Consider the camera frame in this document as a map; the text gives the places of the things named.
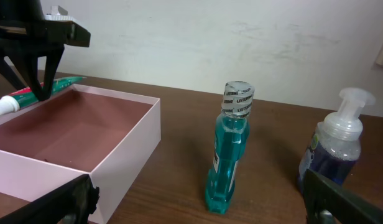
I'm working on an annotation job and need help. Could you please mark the teal mouthwash bottle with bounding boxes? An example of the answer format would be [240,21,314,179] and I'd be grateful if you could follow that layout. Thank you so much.
[205,81,254,214]

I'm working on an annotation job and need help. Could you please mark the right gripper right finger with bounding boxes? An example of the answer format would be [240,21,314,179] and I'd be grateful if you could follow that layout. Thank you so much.
[303,169,383,224]

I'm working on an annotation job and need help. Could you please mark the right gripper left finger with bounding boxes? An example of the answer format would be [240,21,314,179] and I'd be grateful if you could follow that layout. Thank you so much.
[0,174,100,224]

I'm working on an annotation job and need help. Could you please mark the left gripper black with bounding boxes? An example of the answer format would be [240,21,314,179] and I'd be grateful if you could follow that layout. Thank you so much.
[0,0,91,102]

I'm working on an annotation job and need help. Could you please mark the white pink cardboard box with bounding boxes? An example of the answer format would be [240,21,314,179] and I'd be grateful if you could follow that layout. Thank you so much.
[0,85,161,223]

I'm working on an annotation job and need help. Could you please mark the blue foam soap bottle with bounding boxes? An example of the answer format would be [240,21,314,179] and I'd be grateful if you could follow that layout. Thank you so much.
[297,87,376,192]

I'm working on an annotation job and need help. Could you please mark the green red toothpaste tube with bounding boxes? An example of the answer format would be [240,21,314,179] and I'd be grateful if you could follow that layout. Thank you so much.
[0,77,85,116]

